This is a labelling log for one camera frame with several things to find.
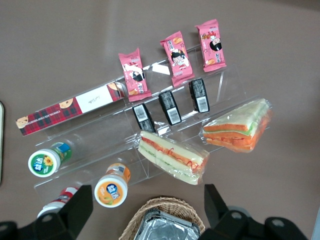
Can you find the white plastic tray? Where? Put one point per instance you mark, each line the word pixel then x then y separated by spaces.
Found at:
pixel 1 142

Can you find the green label gum bottle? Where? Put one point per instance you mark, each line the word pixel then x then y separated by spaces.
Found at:
pixel 45 162

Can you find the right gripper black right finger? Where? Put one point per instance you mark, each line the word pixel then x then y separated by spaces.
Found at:
pixel 216 212

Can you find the aluminium foil container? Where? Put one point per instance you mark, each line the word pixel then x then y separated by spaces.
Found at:
pixel 165 227

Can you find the orange label gum bottle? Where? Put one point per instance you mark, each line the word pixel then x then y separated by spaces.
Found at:
pixel 111 191

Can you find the tan wicker basket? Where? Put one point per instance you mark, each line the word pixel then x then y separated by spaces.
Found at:
pixel 160 203

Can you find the long red plaid cookie box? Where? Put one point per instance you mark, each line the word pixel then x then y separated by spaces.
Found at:
pixel 65 111

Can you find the sandwich with white bread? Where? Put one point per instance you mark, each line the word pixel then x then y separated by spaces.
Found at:
pixel 172 157

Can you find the wrapped sandwich with orange layers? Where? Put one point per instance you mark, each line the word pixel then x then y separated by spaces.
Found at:
pixel 235 130

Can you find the black barcode snack box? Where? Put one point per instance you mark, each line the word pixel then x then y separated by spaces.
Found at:
pixel 143 117
pixel 170 107
pixel 199 95

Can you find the red label gum bottle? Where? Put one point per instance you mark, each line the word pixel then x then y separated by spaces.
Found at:
pixel 58 200

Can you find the clear acrylic tiered display stand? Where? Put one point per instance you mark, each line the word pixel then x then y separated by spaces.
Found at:
pixel 100 140

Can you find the pink cartoon snack packet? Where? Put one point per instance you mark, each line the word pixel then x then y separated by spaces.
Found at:
pixel 178 60
pixel 212 46
pixel 133 75

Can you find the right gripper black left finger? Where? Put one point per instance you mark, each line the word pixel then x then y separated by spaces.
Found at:
pixel 75 212

